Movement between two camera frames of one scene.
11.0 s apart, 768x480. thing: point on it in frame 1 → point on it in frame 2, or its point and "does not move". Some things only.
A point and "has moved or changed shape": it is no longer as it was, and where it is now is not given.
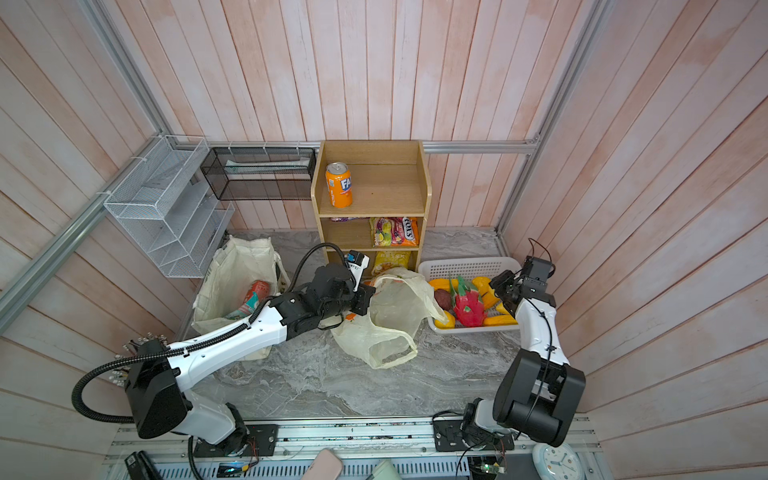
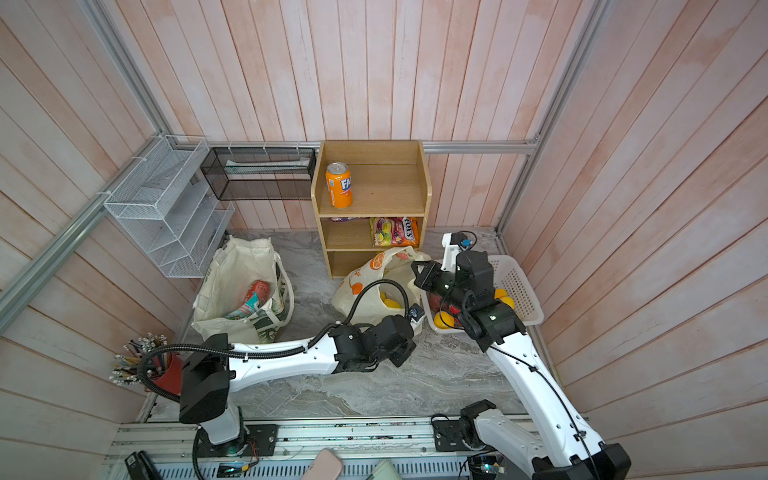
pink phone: [327, 465] does not move
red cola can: [262, 290] does not move
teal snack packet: [247, 308] does not move
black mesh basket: [261, 173] does not move
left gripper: [364, 294] → [407, 348]
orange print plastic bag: [384, 330] has moved or changed shape
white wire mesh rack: [166, 204] does not move
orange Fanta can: [338, 178] does not move
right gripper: [500, 280] → [428, 279]
